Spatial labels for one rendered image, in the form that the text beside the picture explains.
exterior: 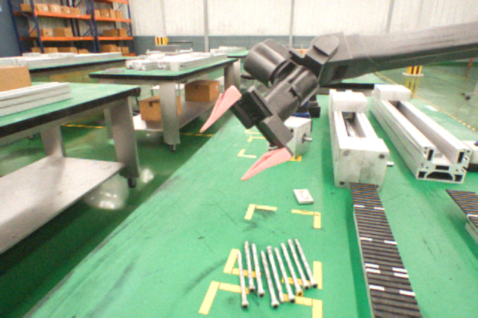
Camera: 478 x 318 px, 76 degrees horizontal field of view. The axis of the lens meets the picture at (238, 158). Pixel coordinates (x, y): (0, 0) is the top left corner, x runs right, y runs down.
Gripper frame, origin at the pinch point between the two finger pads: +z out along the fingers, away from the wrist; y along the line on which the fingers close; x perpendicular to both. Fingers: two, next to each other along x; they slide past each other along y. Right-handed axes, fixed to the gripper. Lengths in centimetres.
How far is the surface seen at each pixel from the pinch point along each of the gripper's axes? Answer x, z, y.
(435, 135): 14, -53, 37
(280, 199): 13.7, -7.0, 17.0
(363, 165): 8.4, -24.8, 23.6
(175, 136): 259, -57, -13
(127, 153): 195, -6, -24
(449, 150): 6, -46, 37
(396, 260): -11.4, -4.7, 25.3
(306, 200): 10.2, -9.9, 19.8
